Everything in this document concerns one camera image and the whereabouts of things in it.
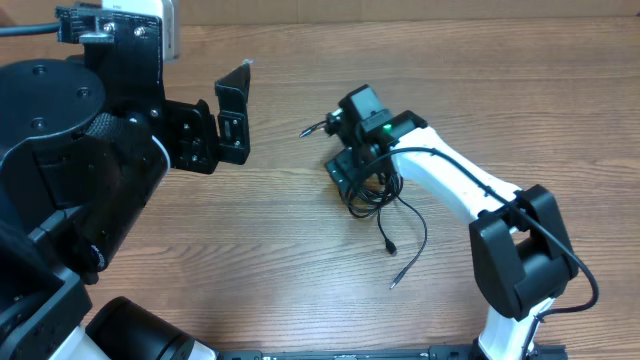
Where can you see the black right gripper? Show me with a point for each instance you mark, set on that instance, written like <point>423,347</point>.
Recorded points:
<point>346,171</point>

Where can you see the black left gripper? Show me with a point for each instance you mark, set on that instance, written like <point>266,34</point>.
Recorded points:
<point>199,152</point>

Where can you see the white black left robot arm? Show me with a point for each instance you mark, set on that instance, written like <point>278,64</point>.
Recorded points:
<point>85,142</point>

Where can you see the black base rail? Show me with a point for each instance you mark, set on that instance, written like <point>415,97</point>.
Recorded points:
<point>400,350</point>

